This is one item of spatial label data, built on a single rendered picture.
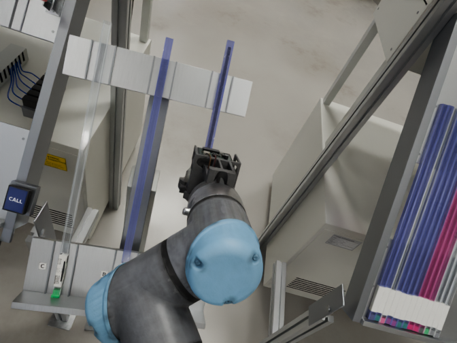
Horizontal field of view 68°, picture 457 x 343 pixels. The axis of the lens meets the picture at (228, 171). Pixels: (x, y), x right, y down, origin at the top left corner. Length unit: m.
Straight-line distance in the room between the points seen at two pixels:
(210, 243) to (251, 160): 1.70
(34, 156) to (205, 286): 0.53
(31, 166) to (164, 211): 0.98
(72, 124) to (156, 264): 0.81
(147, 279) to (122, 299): 0.03
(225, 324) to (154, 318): 1.17
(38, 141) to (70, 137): 0.32
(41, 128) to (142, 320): 0.50
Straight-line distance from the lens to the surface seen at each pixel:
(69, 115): 1.15
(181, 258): 0.35
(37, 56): 1.37
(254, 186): 1.88
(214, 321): 1.51
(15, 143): 0.80
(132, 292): 0.37
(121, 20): 0.98
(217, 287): 0.34
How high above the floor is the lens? 1.42
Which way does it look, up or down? 49 degrees down
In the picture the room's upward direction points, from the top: 24 degrees clockwise
